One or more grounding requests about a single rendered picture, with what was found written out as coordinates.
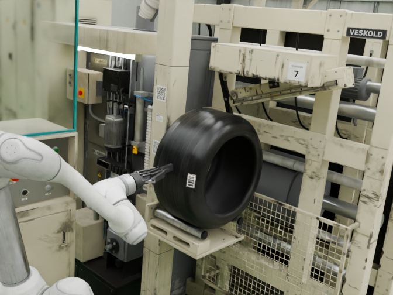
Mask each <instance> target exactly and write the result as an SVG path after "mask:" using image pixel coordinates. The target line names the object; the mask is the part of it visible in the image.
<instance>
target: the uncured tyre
mask: <svg viewBox="0 0 393 295"><path fill-rule="evenodd" d="M170 163H171V164H173V171H170V172H168V173H166V174H165V177H163V178H162V179H161V180H159V181H158V182H156V183H155V185H153V186H154V191H155V194H156V197H157V199H158V201H159V202H160V204H161V205H162V206H163V207H164V208H165V209H166V210H167V211H168V212H169V213H170V214H172V215H174V216H176V217H178V218H180V219H182V220H184V221H186V222H189V223H190V224H192V225H195V226H199V227H201V228H206V229H215V228H219V227H222V226H224V225H226V224H227V223H229V222H230V221H233V220H234V219H235V218H236V217H238V216H239V215H240V214H241V213H242V212H243V210H244V209H245V208H246V207H247V205H248V204H249V202H250V201H251V199H252V197H253V195H254V193H255V191H256V188H257V186H258V183H259V180H260V176H261V170H262V164H263V153H262V148H261V143H260V140H259V138H258V135H257V132H256V130H255V128H254V127H253V125H252V124H251V123H250V122H249V121H247V120H245V119H244V118H242V117H241V116H238V115H235V114H230V113H227V112H223V111H218V110H215V109H211V108H199V109H193V110H191V111H188V112H186V113H185V114H183V115H181V116H180V117H179V118H178V119H177V120H176V121H175V122H174V123H173V124H172V125H171V126H170V127H169V128H168V130H167V131H166V133H165V134H164V136H163V137H162V139H161V141H160V143H159V145H158V148H157V151H156V154H155V157H154V163H153V167H155V168H157V166H159V168H160V167H163V166H165V165H168V164H170ZM210 165H211V166H210ZM209 167H210V168H209ZM208 170H209V171H208ZM188 173H189V174H193V175H196V180H195V188H190V187H187V186H186V185H187V177H188Z"/></svg>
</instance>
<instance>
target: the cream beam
mask: <svg viewBox="0 0 393 295"><path fill-rule="evenodd" d="M337 58H338V56H335V55H329V54H320V53H310V52H301V51H295V50H286V49H276V48H271V47H261V46H252V45H246V44H233V43H212V46H211V58H210V65H209V69H210V70H213V71H219V72H223V73H229V74H235V75H240V76H246V77H253V78H259V79H263V80H269V81H275V82H279V83H286V84H292V85H298V86H303V87H321V86H322V85H323V79H324V75H325V70H330V69H334V68H336V64H337ZM289 62H294V63H303V64H306V70H305V78H304V82H303V81H296V80H289V79H287V75H288V67H289Z"/></svg>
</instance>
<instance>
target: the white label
mask: <svg viewBox="0 0 393 295"><path fill-rule="evenodd" d="M195 180H196V175H193V174H189V173H188V177H187V185H186V186H187V187H190V188H195Z"/></svg>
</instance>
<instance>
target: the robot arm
mask: <svg viewBox="0 0 393 295"><path fill-rule="evenodd" d="M170 171H173V164H171V163H170V164H168V165H165V166H163V167H160V168H159V166H157V168H155V167H152V168H149V169H145V170H140V171H135V172H134V173H131V174H127V173H126V174H123V175H121V176H118V177H115V178H109V179H105V180H102V181H99V182H97V183H95V184H94V185H91V184H90V183H89V182H88V181H87V180H86V179H85V178H84V177H83V176H82V175H80V174H79V172H77V171H76V170H75V169H73V168H72V167H71V166H70V165H69V164H68V163H66V162H65V161H64V160H63V159H62V158H61V156H60V155H59V154H58V153H56V152H55V151H54V150H53V149H52V148H50V147H49V146H47V145H45V144H44V143H41V142H39V141H38V140H35V139H32V138H29V137H27V136H21V135H17V134H14V133H7V132H3V131H0V295H94V294H93V292H92V290H91V288H90V286H89V284H88V283H87V282H85V281H84V280H82V279H80V278H77V277H68V278H65V279H61V280H59V281H58V282H56V283H55V284H53V285H52V287H51V286H48V285H47V284H46V282H45V281H44V279H43V278H42V277H41V275H40V274H39V272H38V270H37V269H36V268H34V267H32V266H29V262H28V259H27V254H26V251H25V246H24V243H23V239H22V234H21V231H20V227H19V223H18V218H17V215H16V211H15V207H14V204H13V199H12V195H11V191H10V188H9V181H10V179H31V180H36V181H42V182H56V183H61V184H62V185H64V186H66V187H67V188H68V189H70V190H71V191H72V192H73V193H74V194H76V195H77V196H78V197H79V198H80V199H82V200H83V201H84V202H85V203H86V205H87V207H88V208H89V209H92V210H95V211H96V212H97V213H98V214H99V215H101V216H102V217H103V218H105V219H106V220H107V221H108V224H109V226H110V228H111V229H112V230H113V231H115V232H116V233H117V234H118V235H119V236H120V237H121V238H122V239H123V240H124V241H125V242H127V243H129V244H131V245H132V244H133V245H136V244H138V243H139V242H140V241H142V240H143V239H144V238H145V237H146V236H147V226H146V223H145V221H144V219H143V218H142V216H141V215H140V213H139V212H138V210H137V209H136V208H135V207H134V205H133V204H132V203H131V202H130V201H129V200H128V199H127V196H129V195H132V194H134V193H135V191H137V190H140V189H141V188H142V187H143V185H144V184H148V183H152V185H155V183H156V182H158V181H159V180H161V179H162V178H163V177H165V174H166V173H168V172H170Z"/></svg>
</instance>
